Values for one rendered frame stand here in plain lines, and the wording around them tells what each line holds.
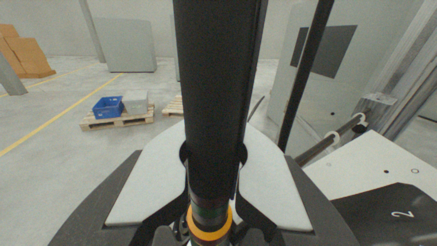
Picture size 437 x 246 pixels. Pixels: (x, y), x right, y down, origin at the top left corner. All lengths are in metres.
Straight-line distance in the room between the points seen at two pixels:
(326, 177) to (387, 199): 0.25
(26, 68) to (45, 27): 6.48
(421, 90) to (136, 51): 7.39
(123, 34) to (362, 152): 7.48
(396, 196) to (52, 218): 2.33
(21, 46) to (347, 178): 8.42
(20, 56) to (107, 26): 2.90
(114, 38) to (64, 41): 7.01
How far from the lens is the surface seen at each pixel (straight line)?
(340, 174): 0.53
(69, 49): 14.31
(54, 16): 14.29
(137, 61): 7.52
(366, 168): 0.53
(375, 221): 0.28
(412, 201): 0.31
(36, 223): 2.36
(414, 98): 0.87
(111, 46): 7.73
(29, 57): 8.36
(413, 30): 0.74
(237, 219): 0.19
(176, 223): 0.42
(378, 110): 0.64
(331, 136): 0.37
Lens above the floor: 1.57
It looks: 31 degrees down
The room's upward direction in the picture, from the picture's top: 3 degrees clockwise
